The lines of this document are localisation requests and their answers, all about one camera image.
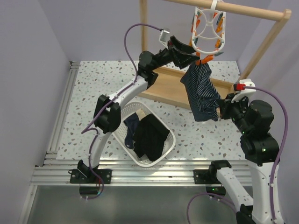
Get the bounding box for black underwear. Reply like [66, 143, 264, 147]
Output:
[133, 114, 170, 161]

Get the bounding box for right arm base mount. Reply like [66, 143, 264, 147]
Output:
[193, 169, 226, 196]

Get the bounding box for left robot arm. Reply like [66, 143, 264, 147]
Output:
[69, 36, 199, 184]

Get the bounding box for white round clip hanger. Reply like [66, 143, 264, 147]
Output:
[189, 0, 226, 56]

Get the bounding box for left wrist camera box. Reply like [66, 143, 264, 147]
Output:
[159, 28, 170, 48]

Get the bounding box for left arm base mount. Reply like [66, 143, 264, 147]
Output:
[69, 169, 112, 199]

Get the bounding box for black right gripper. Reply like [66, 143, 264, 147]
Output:
[218, 91, 252, 133]

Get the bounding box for navy underwear with beige band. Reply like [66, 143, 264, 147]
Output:
[123, 109, 146, 149]

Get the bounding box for navy striped underwear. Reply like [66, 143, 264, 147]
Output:
[180, 62, 221, 122]

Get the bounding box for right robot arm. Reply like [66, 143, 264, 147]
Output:
[208, 93, 284, 224]

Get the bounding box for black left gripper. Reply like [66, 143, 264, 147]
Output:
[151, 36, 200, 71]

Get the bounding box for aluminium frame rails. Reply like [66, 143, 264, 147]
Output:
[18, 61, 281, 224]

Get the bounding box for wooden clothes rack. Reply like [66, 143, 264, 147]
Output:
[139, 0, 292, 109]

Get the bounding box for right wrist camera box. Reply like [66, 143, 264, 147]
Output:
[232, 79, 256, 102]

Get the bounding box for white perforated plastic basket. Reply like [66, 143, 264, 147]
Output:
[113, 101, 176, 168]

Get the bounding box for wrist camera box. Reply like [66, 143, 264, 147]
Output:
[159, 28, 170, 48]
[232, 79, 256, 102]

